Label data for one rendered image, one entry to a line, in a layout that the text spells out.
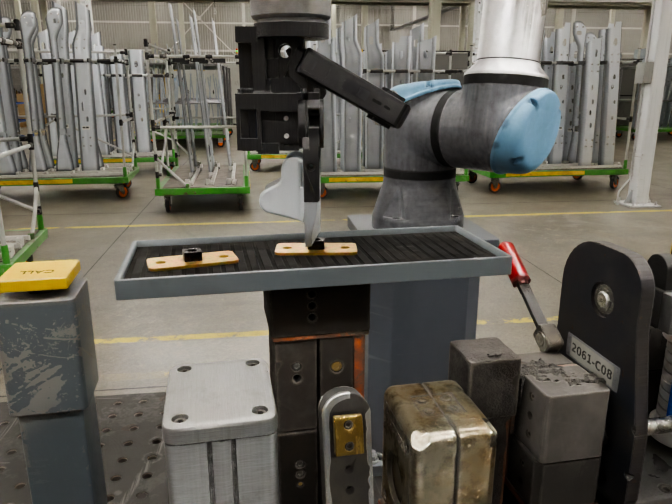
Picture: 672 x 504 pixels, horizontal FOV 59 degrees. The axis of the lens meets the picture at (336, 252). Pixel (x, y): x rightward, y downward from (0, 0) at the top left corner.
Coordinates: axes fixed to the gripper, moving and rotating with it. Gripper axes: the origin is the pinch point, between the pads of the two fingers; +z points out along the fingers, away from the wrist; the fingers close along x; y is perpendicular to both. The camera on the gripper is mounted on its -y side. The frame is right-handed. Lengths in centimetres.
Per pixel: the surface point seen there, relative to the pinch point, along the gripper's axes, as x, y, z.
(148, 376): -197, 84, 118
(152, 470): -27, 29, 48
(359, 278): 7.6, -4.2, 2.7
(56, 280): 8.8, 23.0, 2.3
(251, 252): 0.7, 6.6, 2.1
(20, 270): 6.6, 27.3, 2.0
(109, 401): -50, 44, 48
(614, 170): -706, -371, 93
